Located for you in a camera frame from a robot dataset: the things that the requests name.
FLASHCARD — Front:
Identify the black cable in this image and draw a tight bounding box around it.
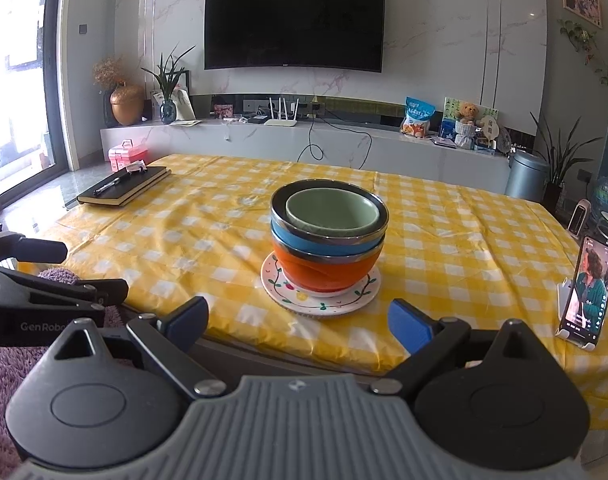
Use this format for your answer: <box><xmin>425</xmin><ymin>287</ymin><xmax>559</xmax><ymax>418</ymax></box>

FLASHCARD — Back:
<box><xmin>297</xmin><ymin>119</ymin><xmax>372</xmax><ymax>168</ymax></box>

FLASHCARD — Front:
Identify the blue snack bag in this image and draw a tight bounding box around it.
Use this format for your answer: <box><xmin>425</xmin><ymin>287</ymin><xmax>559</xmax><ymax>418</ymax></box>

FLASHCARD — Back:
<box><xmin>400</xmin><ymin>96</ymin><xmax>436</xmax><ymax>139</ymax></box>

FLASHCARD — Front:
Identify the yellow checked tablecloth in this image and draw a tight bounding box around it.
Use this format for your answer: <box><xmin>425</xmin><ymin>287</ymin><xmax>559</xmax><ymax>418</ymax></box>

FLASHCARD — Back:
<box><xmin>19</xmin><ymin>154</ymin><xmax>608</xmax><ymax>431</ymax></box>

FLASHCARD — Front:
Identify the glass sliding door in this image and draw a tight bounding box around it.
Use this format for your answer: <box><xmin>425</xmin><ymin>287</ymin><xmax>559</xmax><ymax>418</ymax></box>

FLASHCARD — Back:
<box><xmin>0</xmin><ymin>0</ymin><xmax>72</xmax><ymax>216</ymax></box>

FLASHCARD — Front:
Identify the teddy bear in basket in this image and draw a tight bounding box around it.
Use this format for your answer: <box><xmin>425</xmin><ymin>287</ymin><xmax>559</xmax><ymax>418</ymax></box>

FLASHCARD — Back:
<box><xmin>454</xmin><ymin>102</ymin><xmax>482</xmax><ymax>151</ymax></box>

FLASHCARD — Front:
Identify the copper vase with dried flowers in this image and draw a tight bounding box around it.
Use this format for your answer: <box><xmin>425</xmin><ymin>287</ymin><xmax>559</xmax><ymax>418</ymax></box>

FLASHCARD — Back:
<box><xmin>93</xmin><ymin>56</ymin><xmax>146</xmax><ymax>127</ymax></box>

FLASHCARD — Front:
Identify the smartphone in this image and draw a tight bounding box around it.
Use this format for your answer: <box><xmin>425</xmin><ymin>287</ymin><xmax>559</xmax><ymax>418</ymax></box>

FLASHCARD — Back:
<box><xmin>559</xmin><ymin>235</ymin><xmax>608</xmax><ymax>338</ymax></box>

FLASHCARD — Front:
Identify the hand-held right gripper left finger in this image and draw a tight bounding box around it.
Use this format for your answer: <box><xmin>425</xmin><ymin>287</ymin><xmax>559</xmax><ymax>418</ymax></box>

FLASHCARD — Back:
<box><xmin>44</xmin><ymin>296</ymin><xmax>231</xmax><ymax>398</ymax></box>

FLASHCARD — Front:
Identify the orange steel bowl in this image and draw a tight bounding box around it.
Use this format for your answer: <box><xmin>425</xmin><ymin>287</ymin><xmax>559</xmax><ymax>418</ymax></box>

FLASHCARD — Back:
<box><xmin>272</xmin><ymin>237</ymin><xmax>386</xmax><ymax>293</ymax></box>

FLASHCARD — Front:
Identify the black wall television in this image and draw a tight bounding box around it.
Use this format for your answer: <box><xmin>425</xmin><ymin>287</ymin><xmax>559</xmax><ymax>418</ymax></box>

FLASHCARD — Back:
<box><xmin>204</xmin><ymin>0</ymin><xmax>386</xmax><ymax>73</ymax></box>

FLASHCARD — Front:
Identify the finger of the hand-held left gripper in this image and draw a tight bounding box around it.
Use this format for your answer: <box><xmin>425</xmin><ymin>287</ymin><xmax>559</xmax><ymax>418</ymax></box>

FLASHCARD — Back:
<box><xmin>0</xmin><ymin>231</ymin><xmax>68</xmax><ymax>264</ymax></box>
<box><xmin>0</xmin><ymin>264</ymin><xmax>130</xmax><ymax>309</ymax></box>

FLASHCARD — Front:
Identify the hanging vine plant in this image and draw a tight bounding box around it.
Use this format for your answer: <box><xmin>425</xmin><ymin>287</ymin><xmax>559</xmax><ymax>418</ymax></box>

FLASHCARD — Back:
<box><xmin>558</xmin><ymin>19</ymin><xmax>608</xmax><ymax>108</ymax></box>

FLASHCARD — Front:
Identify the green picture board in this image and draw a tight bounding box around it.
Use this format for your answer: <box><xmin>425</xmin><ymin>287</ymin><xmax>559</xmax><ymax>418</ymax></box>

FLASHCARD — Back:
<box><xmin>443</xmin><ymin>96</ymin><xmax>499</xmax><ymax>138</ymax></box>

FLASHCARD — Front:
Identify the green ceramic bowl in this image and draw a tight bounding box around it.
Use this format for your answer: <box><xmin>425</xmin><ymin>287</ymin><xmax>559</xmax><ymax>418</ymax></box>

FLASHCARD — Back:
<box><xmin>285</xmin><ymin>187</ymin><xmax>380</xmax><ymax>237</ymax></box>

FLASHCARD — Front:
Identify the pink storage box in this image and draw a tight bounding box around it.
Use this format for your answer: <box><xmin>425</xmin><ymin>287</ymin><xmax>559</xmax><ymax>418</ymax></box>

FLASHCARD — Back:
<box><xmin>108</xmin><ymin>138</ymin><xmax>147</xmax><ymax>173</ymax></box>

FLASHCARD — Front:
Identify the blue water jug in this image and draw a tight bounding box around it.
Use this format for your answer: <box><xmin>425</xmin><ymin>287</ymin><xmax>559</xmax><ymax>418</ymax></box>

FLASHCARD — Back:
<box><xmin>586</xmin><ymin>157</ymin><xmax>608</xmax><ymax>211</ymax></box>

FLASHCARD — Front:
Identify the grey trash bin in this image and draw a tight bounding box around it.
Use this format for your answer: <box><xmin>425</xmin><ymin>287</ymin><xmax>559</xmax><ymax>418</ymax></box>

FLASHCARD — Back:
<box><xmin>505</xmin><ymin>150</ymin><xmax>548</xmax><ymax>202</ymax></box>

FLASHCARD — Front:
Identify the blue steel bowl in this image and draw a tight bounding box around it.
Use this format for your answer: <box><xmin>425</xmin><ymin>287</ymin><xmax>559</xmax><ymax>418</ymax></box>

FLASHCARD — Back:
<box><xmin>270</xmin><ymin>179</ymin><xmax>389</xmax><ymax>261</ymax></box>

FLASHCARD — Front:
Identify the black pen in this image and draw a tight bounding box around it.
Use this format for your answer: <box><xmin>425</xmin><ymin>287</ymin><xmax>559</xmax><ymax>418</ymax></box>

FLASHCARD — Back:
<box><xmin>94</xmin><ymin>172</ymin><xmax>132</xmax><ymax>197</ymax></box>

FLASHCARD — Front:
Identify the framed wall picture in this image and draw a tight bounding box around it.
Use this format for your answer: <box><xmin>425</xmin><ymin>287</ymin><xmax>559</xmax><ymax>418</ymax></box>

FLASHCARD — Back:
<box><xmin>560</xmin><ymin>0</ymin><xmax>603</xmax><ymax>28</ymax></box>

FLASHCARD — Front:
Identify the pink small heater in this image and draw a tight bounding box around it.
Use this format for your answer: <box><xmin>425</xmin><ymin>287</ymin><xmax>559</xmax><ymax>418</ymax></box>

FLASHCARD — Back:
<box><xmin>566</xmin><ymin>199</ymin><xmax>592</xmax><ymax>238</ymax></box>

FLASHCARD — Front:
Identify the green plant in blue vase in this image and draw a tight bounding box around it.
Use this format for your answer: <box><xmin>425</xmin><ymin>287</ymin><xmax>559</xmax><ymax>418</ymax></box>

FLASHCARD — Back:
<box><xmin>141</xmin><ymin>45</ymin><xmax>197</xmax><ymax>125</ymax></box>

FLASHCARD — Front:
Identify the fruit print white plate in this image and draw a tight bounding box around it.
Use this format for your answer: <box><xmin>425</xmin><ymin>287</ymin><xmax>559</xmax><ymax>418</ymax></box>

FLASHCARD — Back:
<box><xmin>260</xmin><ymin>251</ymin><xmax>381</xmax><ymax>313</ymax></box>

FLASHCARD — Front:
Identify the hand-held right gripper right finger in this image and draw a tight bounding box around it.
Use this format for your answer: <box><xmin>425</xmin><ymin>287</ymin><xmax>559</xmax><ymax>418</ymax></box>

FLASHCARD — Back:
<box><xmin>366</xmin><ymin>298</ymin><xmax>552</xmax><ymax>396</ymax></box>

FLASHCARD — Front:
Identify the potted plant in black pot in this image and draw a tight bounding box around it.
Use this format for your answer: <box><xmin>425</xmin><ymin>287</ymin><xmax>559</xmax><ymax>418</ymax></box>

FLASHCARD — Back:
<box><xmin>530</xmin><ymin>112</ymin><xmax>605</xmax><ymax>213</ymax></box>

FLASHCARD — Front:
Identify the white router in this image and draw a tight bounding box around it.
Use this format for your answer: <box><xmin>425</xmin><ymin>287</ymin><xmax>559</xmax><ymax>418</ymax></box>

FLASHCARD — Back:
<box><xmin>264</xmin><ymin>96</ymin><xmax>300</xmax><ymax>127</ymax></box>

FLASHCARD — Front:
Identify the black notebook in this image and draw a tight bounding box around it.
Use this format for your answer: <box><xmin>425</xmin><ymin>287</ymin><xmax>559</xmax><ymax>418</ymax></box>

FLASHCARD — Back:
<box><xmin>77</xmin><ymin>165</ymin><xmax>171</xmax><ymax>208</ymax></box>

